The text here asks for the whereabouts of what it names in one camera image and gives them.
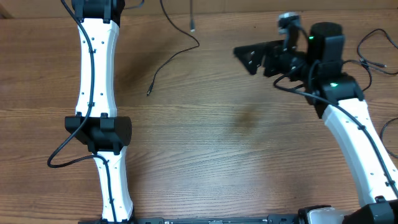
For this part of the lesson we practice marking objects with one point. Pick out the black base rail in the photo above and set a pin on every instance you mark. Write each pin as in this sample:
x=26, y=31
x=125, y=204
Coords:
x=217, y=220

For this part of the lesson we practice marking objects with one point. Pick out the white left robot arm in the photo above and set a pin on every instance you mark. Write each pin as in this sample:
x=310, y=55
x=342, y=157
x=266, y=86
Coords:
x=96, y=122

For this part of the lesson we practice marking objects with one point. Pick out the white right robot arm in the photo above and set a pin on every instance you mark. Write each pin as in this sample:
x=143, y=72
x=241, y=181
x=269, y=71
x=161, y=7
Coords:
x=339, y=102

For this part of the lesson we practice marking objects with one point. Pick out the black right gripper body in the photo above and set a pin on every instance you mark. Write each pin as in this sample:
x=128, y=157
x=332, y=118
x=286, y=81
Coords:
x=288, y=62

